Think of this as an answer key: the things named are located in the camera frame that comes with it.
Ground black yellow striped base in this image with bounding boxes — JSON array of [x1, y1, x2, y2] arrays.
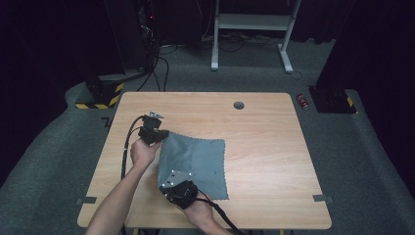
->
[[74, 72, 126, 111]]

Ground cables under white stand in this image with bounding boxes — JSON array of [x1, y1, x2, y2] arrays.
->
[[195, 29, 282, 53]]

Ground grey tape strip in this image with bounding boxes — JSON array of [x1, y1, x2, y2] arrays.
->
[[74, 196, 98, 206]]

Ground person's right hand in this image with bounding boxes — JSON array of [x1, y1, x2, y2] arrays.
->
[[176, 193, 217, 231]]

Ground black stand base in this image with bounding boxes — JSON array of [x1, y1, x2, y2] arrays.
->
[[307, 84, 357, 115]]

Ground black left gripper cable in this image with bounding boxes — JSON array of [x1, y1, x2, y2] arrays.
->
[[119, 114, 147, 181]]

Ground small red object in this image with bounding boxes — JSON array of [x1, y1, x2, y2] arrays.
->
[[296, 93, 310, 111]]

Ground black floor cables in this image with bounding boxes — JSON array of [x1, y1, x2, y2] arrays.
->
[[136, 43, 179, 93]]

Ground white metal stand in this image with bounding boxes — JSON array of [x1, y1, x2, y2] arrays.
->
[[210, 0, 303, 74]]

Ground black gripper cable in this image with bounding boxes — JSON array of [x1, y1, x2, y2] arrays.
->
[[119, 114, 147, 181], [195, 189, 247, 235]]

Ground dark equipment with red light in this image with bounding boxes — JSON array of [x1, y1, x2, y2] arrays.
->
[[136, 0, 161, 72]]

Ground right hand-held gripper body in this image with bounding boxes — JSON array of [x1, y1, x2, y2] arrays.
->
[[158, 168, 200, 211]]

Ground person's left hand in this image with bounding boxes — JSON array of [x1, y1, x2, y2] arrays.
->
[[129, 138, 162, 171]]

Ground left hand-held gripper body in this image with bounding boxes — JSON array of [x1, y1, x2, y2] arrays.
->
[[137, 111, 165, 147]]

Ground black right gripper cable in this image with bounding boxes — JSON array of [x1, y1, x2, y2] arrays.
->
[[195, 189, 247, 235]]

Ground grey cloth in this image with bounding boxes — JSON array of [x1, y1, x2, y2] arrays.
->
[[157, 130, 230, 201]]

